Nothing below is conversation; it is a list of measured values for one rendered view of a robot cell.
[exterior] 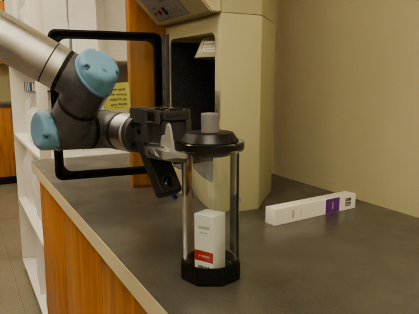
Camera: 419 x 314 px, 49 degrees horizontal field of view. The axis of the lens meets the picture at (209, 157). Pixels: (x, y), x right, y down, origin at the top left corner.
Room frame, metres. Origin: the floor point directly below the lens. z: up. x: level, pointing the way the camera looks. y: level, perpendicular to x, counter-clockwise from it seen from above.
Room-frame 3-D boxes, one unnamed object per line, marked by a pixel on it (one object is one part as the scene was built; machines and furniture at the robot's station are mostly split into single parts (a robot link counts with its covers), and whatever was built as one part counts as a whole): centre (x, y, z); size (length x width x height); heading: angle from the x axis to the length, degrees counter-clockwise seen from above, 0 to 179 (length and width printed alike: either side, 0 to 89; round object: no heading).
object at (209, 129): (0.73, 0.00, 1.18); 0.09 x 0.09 x 0.07
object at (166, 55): (1.35, 0.13, 1.19); 0.03 x 0.02 x 0.39; 28
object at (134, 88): (1.29, 0.28, 1.19); 0.30 x 0.01 x 0.40; 112
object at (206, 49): (1.25, -0.05, 1.34); 0.18 x 0.18 x 0.05
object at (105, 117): (0.95, 0.21, 1.16); 0.11 x 0.09 x 0.08; 43
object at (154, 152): (0.77, 0.08, 1.14); 0.09 x 0.05 x 0.02; 19
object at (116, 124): (0.90, 0.15, 1.16); 0.08 x 0.05 x 0.08; 133
